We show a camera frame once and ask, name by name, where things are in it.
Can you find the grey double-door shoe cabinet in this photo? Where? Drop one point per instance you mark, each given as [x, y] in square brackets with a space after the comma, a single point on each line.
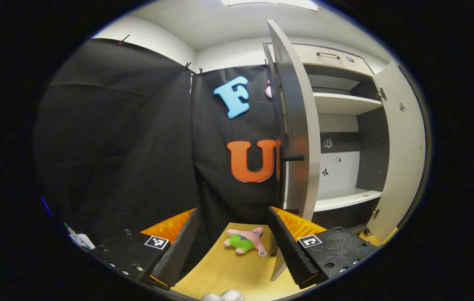
[345, 102]

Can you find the white paper with green pen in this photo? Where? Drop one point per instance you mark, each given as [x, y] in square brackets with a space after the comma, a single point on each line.
[83, 241]

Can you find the long ceiling light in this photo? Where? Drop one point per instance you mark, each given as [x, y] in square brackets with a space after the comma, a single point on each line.
[270, 4]

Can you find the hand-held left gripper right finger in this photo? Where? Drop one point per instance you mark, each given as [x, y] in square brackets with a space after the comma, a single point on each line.
[289, 246]

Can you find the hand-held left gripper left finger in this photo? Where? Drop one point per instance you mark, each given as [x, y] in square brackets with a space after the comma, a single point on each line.
[180, 246]

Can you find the grey shoe cabinet door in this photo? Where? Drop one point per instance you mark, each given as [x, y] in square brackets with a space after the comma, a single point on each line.
[404, 167]
[304, 125]

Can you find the black backdrop cloth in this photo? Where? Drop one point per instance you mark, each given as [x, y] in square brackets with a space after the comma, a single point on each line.
[115, 146]

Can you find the grey cabinet drawer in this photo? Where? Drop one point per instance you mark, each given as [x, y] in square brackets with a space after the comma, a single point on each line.
[329, 65]

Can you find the pink green plush toy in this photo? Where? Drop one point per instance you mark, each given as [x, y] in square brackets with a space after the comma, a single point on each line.
[243, 241]

